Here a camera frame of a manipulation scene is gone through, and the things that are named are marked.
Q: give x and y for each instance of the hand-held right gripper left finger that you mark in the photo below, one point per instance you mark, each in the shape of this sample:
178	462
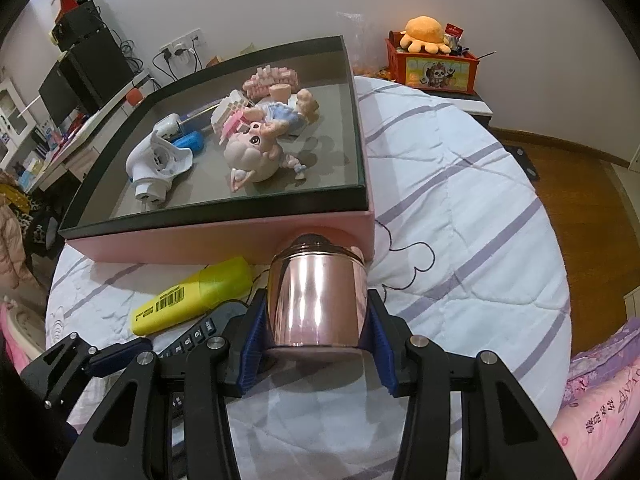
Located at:
250	355

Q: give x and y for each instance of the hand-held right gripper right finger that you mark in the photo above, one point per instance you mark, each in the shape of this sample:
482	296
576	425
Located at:
382	355

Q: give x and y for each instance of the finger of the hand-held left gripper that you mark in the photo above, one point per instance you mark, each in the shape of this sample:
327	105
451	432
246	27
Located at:
117	357

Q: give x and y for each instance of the rose gold metal canister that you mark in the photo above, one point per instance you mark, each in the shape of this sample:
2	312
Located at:
315	300

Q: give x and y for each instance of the pink box with black rim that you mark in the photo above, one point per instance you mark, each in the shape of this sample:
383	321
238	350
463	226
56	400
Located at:
200	242

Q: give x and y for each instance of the black remote control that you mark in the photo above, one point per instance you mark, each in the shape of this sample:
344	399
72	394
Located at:
197	332

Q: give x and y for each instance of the yellow marker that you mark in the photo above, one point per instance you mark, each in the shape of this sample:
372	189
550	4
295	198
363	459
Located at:
200	290

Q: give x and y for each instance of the dark cloth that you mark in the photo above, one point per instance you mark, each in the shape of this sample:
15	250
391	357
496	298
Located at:
45	230

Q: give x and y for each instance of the pink jacket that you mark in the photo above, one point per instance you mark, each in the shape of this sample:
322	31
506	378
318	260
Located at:
10	250

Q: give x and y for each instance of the yellow patterned cloth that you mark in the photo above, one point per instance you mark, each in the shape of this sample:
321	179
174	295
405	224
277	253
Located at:
15	195

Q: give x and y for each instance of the white desk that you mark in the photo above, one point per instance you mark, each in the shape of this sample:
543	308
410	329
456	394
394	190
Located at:
80	165

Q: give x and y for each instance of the pink doll figure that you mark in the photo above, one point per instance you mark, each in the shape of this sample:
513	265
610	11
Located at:
250	157

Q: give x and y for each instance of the pink printed blanket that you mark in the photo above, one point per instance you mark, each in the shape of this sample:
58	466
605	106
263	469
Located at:
600	400

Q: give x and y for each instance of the blue plastic piece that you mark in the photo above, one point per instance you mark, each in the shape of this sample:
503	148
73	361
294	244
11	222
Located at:
190	140

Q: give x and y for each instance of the pile of desk clutter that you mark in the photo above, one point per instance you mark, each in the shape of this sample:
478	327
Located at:
50	135

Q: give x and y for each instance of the white pink block figure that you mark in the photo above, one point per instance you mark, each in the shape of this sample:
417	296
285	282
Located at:
227	112

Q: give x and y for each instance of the clear bottle with red cap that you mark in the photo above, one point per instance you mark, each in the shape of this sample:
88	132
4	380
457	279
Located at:
133	96

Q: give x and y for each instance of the grey-topped white tv cabinet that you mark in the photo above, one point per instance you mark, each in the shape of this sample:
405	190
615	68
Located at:
475	107

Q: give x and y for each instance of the white glass-door cabinet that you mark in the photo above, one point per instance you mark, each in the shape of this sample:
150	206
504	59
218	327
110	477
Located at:
12	110

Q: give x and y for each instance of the black monitor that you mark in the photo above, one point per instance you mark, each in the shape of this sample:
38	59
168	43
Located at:
55	92

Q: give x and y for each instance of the clear plastic snack bag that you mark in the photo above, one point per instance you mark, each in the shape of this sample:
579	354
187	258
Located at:
372	67

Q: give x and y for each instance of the red printed storage box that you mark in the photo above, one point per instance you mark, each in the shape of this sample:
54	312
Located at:
397	60

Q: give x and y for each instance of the clear orange snack bag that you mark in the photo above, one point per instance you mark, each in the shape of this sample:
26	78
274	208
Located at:
215	60

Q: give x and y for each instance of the thin wooden stick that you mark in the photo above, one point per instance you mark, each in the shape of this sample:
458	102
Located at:
485	54

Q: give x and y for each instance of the orange octopus plush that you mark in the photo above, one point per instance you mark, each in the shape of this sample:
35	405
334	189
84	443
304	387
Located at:
422	30

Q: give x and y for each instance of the red white snack packet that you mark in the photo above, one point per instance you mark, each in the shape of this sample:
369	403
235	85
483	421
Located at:
454	31

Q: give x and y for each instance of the red pointed ornament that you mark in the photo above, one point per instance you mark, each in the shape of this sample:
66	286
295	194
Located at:
65	2

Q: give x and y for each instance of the black floor bracket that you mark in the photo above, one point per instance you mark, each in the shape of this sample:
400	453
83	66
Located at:
525	160

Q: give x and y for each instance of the white wall socket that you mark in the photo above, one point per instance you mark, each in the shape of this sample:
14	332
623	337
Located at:
187	40

